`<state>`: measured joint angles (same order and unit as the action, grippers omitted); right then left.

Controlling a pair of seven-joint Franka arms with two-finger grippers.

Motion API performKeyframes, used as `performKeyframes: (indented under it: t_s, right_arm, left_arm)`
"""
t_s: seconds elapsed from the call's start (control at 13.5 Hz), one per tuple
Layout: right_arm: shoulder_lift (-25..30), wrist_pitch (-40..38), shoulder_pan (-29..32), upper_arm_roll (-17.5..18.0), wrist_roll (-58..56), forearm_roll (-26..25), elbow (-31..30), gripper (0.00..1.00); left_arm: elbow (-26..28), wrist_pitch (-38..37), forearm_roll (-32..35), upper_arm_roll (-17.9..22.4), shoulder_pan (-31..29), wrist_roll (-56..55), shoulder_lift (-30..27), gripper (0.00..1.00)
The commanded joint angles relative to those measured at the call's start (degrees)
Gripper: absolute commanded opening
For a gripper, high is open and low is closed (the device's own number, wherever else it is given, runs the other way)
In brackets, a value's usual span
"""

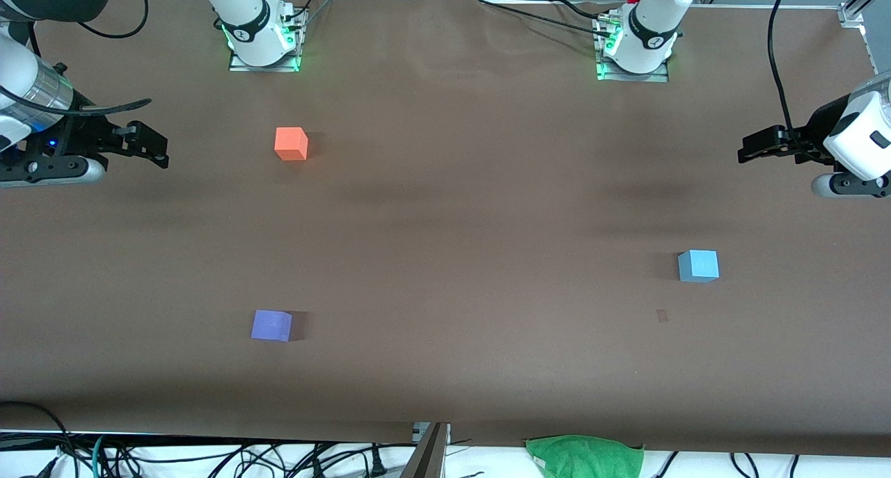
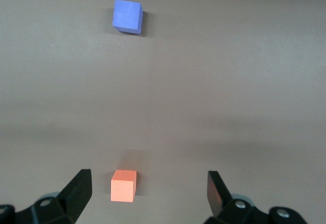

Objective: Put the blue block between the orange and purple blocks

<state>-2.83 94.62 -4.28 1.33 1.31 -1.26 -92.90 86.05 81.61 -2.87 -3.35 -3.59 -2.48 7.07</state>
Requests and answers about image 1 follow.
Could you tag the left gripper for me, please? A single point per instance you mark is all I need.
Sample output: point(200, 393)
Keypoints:
point(809, 139)

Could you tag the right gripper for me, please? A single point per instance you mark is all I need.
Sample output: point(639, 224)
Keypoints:
point(78, 135)

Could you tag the blue block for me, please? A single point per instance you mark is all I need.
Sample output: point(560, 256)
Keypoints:
point(697, 266)

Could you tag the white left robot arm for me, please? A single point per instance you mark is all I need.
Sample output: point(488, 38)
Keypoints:
point(654, 19)

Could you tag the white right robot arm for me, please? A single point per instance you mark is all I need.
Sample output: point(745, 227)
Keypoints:
point(247, 19)

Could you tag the orange block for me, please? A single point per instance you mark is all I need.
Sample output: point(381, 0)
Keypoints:
point(291, 144)

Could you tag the purple block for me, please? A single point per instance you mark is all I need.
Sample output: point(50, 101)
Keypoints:
point(270, 325)

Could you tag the brown table cover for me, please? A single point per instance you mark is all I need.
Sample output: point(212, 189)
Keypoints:
point(445, 220)

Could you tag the green cloth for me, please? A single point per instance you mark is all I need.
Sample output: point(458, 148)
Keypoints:
point(585, 460)

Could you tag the grey metal bar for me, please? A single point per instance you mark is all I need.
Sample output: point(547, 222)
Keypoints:
point(428, 458)

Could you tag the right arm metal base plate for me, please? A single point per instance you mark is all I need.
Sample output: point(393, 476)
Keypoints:
point(240, 66)

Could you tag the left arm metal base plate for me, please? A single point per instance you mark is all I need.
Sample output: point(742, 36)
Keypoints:
point(630, 77)

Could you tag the aluminium frame profile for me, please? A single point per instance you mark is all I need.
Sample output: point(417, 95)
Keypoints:
point(860, 5)

